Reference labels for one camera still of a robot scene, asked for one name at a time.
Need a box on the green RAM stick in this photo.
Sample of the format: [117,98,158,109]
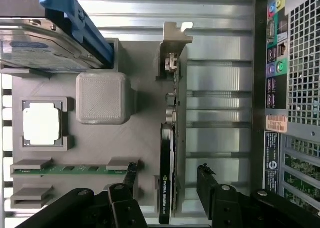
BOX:
[13,164,131,175]

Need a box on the silver CPU chip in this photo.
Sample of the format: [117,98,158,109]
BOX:
[22,102,63,146]

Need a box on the grey printed parts rack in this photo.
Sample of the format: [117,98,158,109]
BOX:
[0,37,189,219]

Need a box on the black open PC case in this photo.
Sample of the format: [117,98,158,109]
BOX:
[251,0,320,215]

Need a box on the hard disk with blue caddy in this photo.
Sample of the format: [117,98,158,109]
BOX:
[0,0,115,73]

